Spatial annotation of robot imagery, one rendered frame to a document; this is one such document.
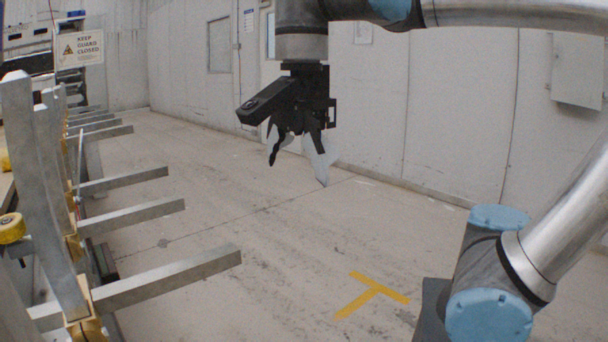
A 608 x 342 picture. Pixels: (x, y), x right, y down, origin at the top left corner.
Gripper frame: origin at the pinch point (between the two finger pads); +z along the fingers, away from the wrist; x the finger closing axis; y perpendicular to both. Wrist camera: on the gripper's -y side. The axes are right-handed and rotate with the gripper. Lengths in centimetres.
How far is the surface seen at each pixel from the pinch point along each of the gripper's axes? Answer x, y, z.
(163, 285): -1.2, -26.9, 10.2
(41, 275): 52, -56, 32
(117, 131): 74, -17, -1
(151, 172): 48, -13, 9
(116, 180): 49, -24, 8
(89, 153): 275, -18, 47
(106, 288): 0.9, -35.6, 8.8
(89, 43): 272, -9, -55
